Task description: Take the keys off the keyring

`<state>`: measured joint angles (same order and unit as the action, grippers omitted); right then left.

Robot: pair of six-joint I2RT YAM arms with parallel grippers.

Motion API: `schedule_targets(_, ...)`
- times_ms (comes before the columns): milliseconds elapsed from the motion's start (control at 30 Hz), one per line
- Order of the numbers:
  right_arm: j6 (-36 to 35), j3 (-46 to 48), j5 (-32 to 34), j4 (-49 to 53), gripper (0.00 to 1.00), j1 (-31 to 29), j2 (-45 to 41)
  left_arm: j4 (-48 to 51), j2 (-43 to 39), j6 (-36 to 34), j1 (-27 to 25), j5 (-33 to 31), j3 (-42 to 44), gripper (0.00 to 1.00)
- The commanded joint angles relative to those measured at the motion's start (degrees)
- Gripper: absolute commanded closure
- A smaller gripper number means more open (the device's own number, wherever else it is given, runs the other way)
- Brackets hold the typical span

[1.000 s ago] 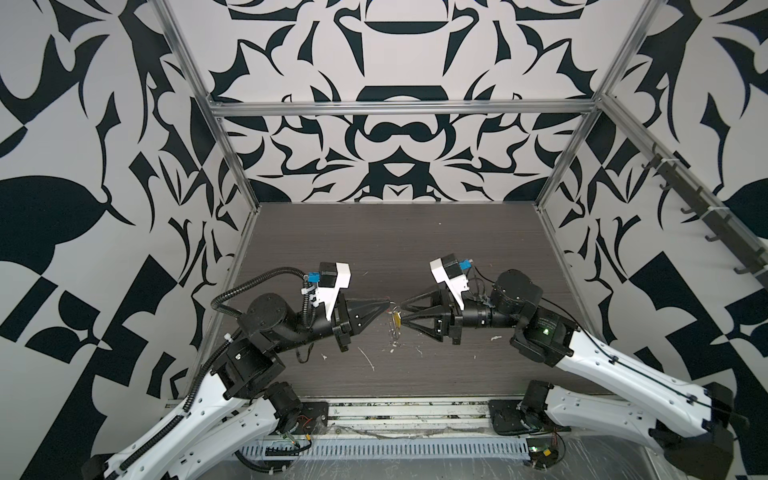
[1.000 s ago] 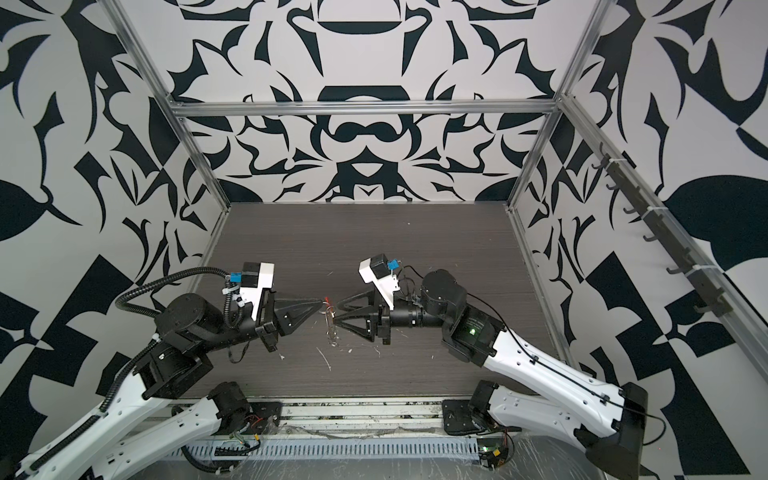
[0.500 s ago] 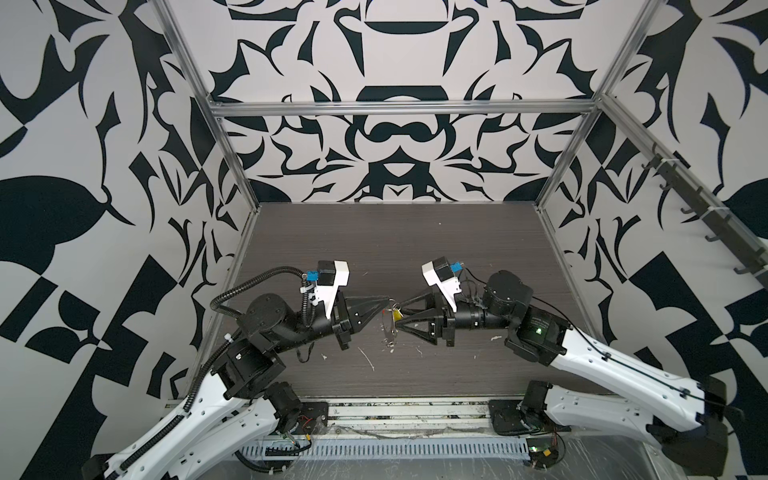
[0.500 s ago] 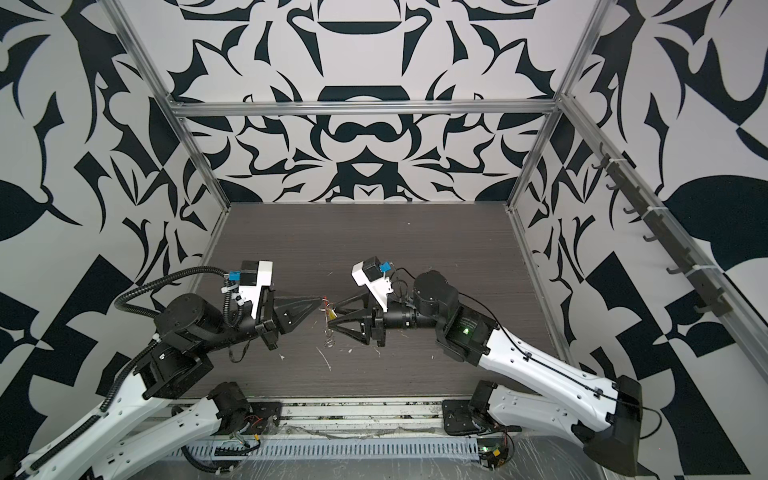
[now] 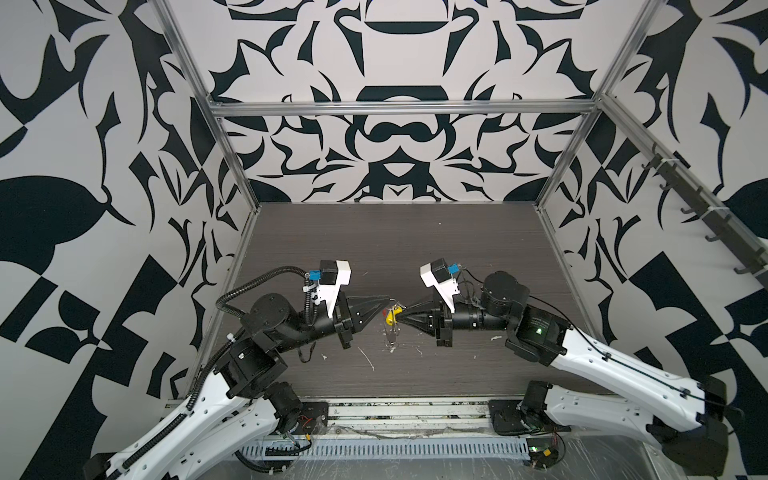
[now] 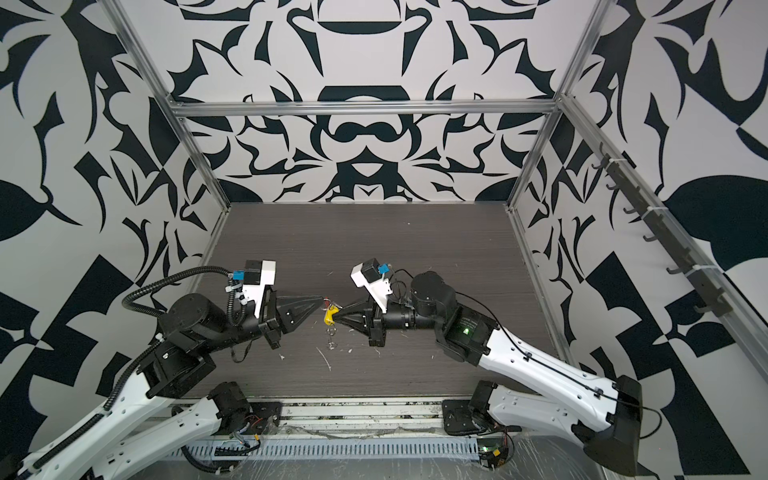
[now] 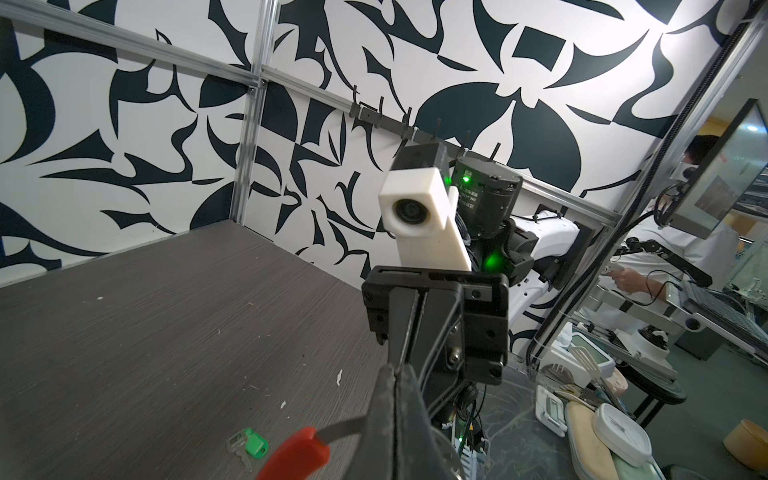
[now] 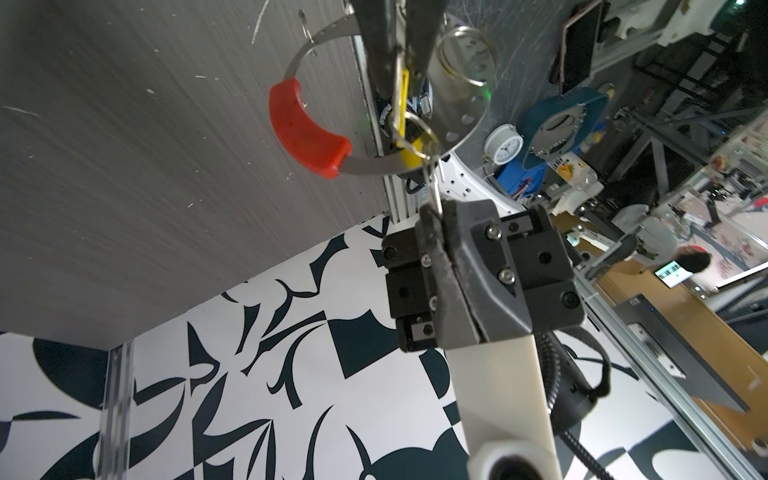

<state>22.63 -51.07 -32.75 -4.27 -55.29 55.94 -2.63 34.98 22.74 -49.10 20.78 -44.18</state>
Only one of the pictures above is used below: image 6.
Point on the small circuit board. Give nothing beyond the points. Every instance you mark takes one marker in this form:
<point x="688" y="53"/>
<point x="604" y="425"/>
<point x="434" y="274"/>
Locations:
<point x="494" y="452"/>

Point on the white slotted cable duct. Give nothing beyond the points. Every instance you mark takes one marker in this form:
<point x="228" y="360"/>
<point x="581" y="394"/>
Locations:
<point x="343" y="449"/>

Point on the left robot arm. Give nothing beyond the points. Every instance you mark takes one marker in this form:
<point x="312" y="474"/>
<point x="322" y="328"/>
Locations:
<point x="104" y="445"/>

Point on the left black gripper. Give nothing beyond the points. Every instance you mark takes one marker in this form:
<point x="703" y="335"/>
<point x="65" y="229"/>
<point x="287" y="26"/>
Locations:
<point x="275" y="312"/>

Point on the black wall hook rail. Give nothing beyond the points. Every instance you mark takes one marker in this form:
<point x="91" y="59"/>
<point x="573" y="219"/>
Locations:
<point x="666" y="230"/>

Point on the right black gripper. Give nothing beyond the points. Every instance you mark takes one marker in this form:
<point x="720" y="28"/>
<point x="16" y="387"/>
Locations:
<point x="374" y="319"/>

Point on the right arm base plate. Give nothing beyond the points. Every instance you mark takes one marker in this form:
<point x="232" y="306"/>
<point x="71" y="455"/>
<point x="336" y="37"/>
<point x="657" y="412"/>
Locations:
<point x="471" y="417"/>

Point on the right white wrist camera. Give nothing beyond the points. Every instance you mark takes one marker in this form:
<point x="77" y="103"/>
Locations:
<point x="373" y="277"/>

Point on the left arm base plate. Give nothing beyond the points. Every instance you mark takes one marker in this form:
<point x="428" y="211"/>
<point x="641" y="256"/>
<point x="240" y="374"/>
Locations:
<point x="263" y="417"/>

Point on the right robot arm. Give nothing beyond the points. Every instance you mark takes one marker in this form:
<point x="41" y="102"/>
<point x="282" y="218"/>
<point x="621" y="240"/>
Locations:
<point x="601" y="415"/>

